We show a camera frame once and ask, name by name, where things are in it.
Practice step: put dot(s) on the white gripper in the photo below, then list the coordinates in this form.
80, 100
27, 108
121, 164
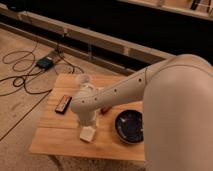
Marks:
87, 119

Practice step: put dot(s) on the dark blue ceramic bowl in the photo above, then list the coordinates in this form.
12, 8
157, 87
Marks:
129, 126

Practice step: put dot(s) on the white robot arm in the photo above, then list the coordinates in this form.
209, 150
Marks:
177, 96

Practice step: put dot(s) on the wooden table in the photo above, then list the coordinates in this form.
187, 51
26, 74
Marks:
59, 134

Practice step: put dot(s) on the blue power strip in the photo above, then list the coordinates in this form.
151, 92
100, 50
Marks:
44, 63

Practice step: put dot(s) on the small brown wooden object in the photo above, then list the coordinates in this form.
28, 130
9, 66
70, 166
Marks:
105, 110

